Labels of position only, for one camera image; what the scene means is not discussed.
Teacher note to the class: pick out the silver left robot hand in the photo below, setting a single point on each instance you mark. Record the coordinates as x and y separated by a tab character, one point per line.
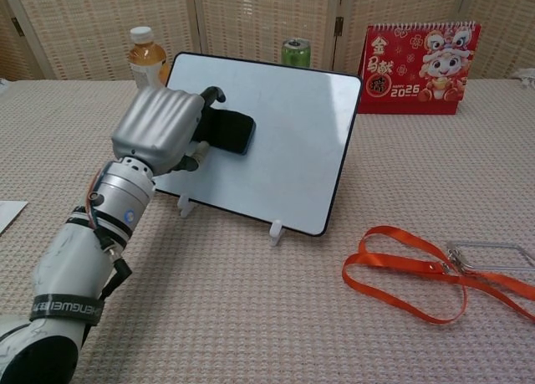
159	124

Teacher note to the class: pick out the black eraser block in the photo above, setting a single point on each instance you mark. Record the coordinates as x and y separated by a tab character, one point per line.
232	131

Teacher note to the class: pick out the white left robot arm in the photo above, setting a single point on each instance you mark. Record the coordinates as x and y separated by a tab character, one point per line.
71	271

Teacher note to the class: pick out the white board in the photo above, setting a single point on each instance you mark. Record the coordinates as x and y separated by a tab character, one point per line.
288	150

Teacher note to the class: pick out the yellow tea bottle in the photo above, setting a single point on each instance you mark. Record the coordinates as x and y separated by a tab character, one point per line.
144	66

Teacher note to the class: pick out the woven folding screen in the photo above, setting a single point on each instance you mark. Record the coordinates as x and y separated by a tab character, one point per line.
267	24

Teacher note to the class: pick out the green drink can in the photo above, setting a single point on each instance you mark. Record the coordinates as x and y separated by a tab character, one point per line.
296	52

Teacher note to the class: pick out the white plastic board stand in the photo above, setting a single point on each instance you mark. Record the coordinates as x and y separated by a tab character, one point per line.
276	232

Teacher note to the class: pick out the white paper sheet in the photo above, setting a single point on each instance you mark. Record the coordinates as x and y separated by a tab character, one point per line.
8	214

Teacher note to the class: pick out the cream waffle tablecloth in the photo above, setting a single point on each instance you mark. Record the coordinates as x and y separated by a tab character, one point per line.
267	308

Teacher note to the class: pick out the red 2026 desk calendar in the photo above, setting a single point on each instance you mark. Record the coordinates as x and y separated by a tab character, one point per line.
420	68

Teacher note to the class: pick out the clear badge holder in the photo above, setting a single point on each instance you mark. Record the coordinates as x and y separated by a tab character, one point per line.
489	256

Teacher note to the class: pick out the white crumpled cloth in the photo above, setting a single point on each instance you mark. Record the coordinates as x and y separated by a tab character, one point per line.
527	78

